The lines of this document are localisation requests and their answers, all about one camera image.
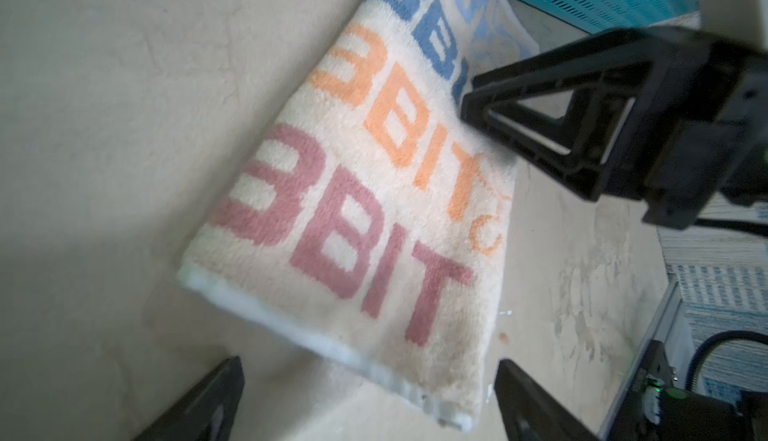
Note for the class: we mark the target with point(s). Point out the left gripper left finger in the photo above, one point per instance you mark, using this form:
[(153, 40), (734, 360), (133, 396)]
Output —
[(207, 411)]

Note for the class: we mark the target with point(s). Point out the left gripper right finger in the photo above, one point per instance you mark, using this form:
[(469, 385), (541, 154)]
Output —
[(529, 412)]

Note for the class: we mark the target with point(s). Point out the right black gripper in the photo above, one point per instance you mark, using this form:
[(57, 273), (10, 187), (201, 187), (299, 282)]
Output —
[(698, 126)]

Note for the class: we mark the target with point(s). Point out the pink orange print towel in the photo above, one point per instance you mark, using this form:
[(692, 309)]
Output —
[(370, 224)]

